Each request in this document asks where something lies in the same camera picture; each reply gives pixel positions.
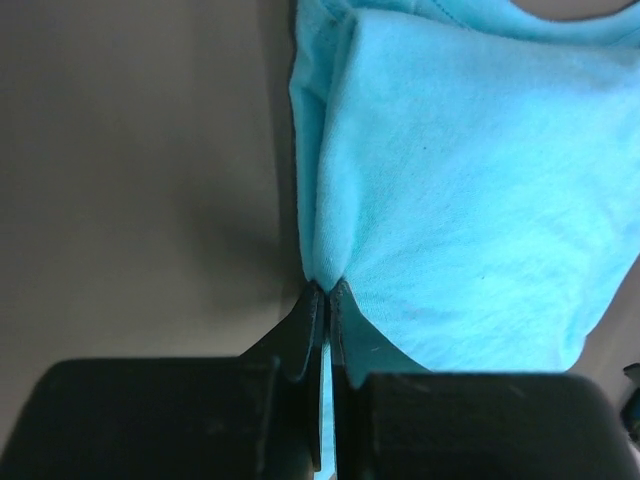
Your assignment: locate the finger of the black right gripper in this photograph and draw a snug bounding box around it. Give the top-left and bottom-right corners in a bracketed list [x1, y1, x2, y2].
[621, 363, 640, 435]

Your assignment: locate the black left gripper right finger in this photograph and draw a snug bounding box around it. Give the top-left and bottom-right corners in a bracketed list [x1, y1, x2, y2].
[327, 282, 639, 479]

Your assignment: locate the cyan t shirt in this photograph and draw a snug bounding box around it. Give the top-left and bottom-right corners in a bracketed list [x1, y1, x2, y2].
[287, 0, 640, 471]

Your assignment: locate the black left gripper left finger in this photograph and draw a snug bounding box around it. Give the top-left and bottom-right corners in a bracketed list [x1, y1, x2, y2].
[1, 283, 326, 479]

